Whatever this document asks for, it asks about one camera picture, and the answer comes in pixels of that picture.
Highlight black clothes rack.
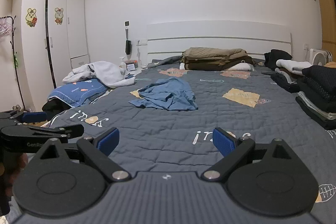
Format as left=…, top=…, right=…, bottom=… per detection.
left=1, top=15, right=26, bottom=110

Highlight blue patterned pillow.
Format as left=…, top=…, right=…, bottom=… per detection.
left=47, top=79, right=109, bottom=108

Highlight black wall mounted device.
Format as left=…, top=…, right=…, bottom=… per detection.
left=125, top=40, right=132, bottom=55

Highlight tall cardboard roll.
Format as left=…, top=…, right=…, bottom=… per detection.
left=318, top=0, right=335, bottom=61

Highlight grey quilted bedspread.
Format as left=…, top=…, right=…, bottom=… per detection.
left=50, top=65, right=335, bottom=206

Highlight black folded clothes stack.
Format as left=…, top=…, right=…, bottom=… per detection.
left=295, top=65, right=335, bottom=130

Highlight white small fan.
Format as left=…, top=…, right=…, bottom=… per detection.
left=309, top=48, right=333, bottom=66

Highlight white bottle on nightstand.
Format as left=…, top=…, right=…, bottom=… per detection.
left=120, top=57, right=126, bottom=70

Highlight blue shirt garment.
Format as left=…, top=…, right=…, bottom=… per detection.
left=129, top=77, right=198, bottom=111

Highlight black garment near headboard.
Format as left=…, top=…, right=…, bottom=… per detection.
left=264, top=49, right=293, bottom=71

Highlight light grey hoodie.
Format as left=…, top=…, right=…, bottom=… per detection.
left=62, top=61, right=135, bottom=89

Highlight olive brown folded blanket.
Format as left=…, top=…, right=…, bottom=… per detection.
left=181, top=47, right=255, bottom=71

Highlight white bed headboard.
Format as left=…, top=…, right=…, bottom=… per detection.
left=147, top=20, right=292, bottom=62

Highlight white wardrobe with stickers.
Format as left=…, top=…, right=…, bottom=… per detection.
left=12, top=0, right=89, bottom=111

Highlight white folded garment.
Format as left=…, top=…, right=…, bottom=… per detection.
left=276, top=59, right=312, bottom=76

